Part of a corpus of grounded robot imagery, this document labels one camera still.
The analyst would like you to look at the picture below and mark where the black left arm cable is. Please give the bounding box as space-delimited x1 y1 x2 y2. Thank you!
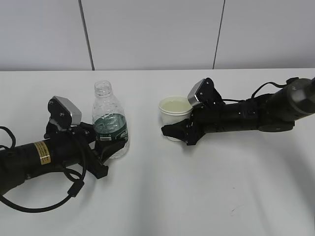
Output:
0 126 87 213

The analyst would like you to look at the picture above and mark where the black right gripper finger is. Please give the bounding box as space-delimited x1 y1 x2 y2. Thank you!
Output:
161 118 194 143

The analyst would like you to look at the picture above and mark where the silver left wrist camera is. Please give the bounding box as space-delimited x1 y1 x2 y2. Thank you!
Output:
48 96 82 130

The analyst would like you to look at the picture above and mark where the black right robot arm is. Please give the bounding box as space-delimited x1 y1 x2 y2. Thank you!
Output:
161 77 315 146

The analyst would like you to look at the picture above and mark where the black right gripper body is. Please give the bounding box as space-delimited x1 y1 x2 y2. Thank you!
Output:
186 78 225 146

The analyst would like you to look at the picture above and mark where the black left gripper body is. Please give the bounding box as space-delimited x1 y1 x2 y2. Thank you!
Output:
44 122 108 179

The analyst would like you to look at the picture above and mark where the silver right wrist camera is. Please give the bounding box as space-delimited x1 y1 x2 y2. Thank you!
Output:
187 79 208 107

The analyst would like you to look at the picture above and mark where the clear green-label water bottle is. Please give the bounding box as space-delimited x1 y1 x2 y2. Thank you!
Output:
92 81 129 159

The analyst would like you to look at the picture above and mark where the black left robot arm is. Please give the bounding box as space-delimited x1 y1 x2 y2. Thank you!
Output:
0 123 126 195

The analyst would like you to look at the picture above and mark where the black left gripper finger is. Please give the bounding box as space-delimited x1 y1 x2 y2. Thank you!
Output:
94 139 126 164

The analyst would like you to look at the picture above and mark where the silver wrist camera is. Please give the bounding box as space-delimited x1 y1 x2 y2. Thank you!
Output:
48 96 82 130
187 79 208 107

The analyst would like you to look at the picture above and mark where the white paper cup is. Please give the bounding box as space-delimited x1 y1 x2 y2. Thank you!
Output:
158 96 193 142

